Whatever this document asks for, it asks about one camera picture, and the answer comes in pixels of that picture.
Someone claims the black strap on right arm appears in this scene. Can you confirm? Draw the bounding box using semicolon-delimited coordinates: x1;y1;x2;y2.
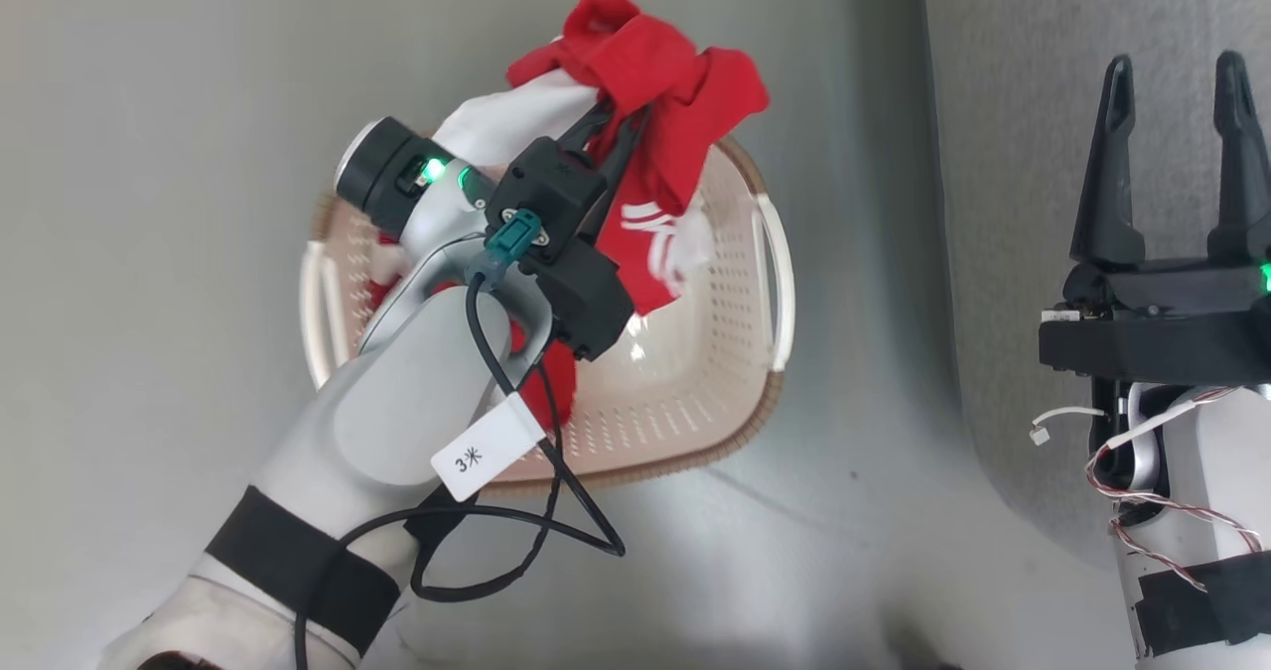
1137;551;1271;657

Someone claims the red white twisted wire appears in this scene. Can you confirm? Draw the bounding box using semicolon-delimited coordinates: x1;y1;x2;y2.
1084;387;1271;592

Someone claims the red and white garment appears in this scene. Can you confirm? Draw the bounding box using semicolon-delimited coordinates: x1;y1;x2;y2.
367;0;771;428

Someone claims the white paper cable tag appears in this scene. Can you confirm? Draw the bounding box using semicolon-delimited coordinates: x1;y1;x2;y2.
430;395;547;502

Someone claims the grey fabric sofa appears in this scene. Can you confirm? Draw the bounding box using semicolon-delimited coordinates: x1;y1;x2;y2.
918;0;1271;572

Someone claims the cream perforated plastic laundry basket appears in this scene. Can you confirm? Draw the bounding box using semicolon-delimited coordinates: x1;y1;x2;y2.
298;134;795;497

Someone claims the black strap on arm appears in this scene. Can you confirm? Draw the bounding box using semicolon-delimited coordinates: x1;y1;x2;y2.
1137;551;1271;657
204;486;403;656

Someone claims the white wire with small plug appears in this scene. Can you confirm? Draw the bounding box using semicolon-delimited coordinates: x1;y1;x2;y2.
1030;407;1105;446

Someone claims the black cable with teal plug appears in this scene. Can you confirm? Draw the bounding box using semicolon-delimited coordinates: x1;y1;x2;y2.
294;208;627;670

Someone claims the black strap on left arm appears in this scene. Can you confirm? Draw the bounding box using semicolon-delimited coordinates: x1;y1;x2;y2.
204;486;403;656

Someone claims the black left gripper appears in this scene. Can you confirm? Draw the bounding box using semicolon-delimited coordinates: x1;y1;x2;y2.
487;102;654;254

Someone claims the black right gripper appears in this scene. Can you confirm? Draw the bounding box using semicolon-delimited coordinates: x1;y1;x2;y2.
1040;51;1271;385

